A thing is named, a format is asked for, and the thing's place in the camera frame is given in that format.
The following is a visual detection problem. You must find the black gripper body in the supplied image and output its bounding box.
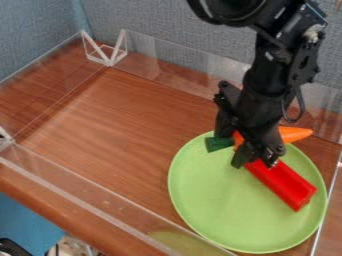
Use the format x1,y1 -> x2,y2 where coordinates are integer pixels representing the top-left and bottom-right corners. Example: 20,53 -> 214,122
214,81 -> 283,139

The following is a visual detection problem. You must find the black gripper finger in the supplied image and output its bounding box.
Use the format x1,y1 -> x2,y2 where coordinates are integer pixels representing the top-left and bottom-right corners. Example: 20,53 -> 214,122
231,129 -> 286,168
214,106 -> 236,138

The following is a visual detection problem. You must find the orange toy carrot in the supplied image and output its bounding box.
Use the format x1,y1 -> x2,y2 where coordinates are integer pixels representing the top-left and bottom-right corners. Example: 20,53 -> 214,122
204,126 -> 314,153

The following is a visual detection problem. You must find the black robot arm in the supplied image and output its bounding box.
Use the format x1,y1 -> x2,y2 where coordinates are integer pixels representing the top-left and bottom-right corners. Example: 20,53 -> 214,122
186,0 -> 327,168

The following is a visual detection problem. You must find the green plate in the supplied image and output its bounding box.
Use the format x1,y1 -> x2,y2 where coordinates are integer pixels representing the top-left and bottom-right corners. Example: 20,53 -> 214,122
168,133 -> 327,254

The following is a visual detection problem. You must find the red plastic block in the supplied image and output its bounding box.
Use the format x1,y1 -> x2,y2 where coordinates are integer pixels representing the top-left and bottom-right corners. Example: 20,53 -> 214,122
244,160 -> 318,211

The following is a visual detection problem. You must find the clear acrylic corner bracket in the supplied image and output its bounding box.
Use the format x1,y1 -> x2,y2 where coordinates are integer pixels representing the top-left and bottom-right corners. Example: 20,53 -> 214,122
80,30 -> 128,67

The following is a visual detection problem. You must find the clear acrylic enclosure wall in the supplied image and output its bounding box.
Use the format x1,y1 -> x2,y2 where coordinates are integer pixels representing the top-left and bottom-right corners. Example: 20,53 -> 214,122
0,31 -> 342,256

